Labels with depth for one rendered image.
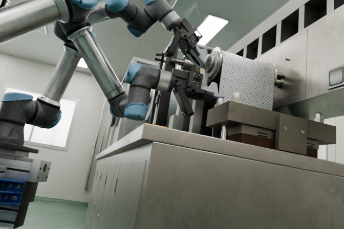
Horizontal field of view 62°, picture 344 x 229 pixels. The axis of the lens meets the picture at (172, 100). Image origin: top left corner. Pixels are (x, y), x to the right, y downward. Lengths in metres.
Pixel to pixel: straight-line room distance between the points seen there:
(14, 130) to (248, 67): 1.01
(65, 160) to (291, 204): 5.89
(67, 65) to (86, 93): 5.24
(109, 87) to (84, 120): 5.53
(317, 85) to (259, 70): 0.22
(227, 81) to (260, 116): 0.26
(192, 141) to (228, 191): 0.16
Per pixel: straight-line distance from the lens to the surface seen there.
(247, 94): 1.15
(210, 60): 1.16
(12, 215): 1.35
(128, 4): 1.15
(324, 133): 1.07
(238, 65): 1.17
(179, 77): 1.04
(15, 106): 1.41
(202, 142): 0.75
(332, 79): 1.11
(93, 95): 6.69
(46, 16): 0.93
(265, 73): 1.23
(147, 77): 0.98
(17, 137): 1.39
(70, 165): 6.51
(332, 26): 1.21
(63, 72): 1.47
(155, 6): 1.20
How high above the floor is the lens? 0.78
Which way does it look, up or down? 15 degrees up
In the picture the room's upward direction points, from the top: 9 degrees clockwise
